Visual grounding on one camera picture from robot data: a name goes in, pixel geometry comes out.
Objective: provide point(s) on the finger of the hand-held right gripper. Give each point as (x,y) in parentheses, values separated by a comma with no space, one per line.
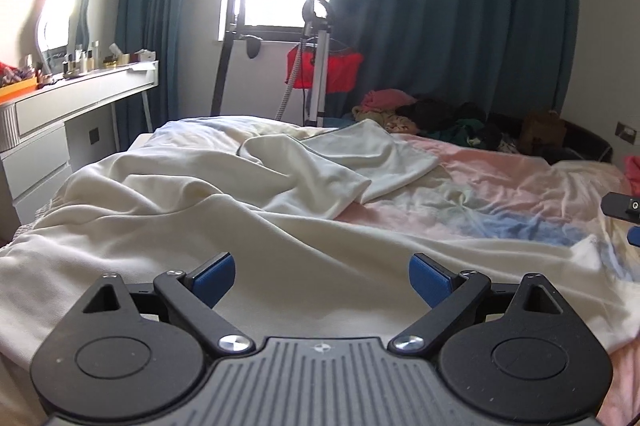
(635,237)
(622,206)

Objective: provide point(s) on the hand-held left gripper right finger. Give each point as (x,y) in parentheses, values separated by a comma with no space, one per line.
(426,280)

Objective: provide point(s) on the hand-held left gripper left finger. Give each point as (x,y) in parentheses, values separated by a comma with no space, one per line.
(215,280)

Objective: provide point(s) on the pink cloth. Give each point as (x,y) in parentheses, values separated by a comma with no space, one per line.
(634,173)

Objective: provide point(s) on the brown bag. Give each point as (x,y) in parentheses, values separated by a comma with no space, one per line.
(542,129)

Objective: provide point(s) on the pastel pink and blue blanket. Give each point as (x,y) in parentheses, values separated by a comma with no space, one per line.
(500,186)

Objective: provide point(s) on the green garment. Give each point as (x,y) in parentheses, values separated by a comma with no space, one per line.
(457,127)

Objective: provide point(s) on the beige patterned garment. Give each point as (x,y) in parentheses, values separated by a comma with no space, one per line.
(387,120)

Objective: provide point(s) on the black garment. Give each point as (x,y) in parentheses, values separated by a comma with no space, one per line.
(440,111)

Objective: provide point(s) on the pink garment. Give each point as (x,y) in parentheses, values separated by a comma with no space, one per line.
(387,99)

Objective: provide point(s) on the black floor stand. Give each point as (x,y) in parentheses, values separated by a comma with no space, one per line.
(223,71)

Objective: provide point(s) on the white dressing table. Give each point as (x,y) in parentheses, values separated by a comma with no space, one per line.
(75,101)

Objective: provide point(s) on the red garment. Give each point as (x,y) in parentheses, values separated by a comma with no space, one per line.
(340,69)

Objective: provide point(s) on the tissue box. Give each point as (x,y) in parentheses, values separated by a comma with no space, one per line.
(145,56)

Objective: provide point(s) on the gold box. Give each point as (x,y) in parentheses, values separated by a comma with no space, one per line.
(117,59)

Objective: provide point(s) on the garment steamer stand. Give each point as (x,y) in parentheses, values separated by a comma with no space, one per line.
(320,56)

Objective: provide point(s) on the row of cosmetic bottles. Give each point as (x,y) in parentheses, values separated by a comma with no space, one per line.
(82,59)

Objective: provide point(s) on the blue curtain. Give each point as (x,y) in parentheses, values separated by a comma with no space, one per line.
(150,6)
(450,6)

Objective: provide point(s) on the orange tray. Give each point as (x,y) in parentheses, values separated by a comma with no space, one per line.
(17,89)

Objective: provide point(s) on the wavy table mirror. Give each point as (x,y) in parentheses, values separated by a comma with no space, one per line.
(55,26)

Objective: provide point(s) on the black bed frame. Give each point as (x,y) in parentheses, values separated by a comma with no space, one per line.
(580,141)

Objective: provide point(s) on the dark wall socket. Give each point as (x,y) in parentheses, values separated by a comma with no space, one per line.
(94,136)

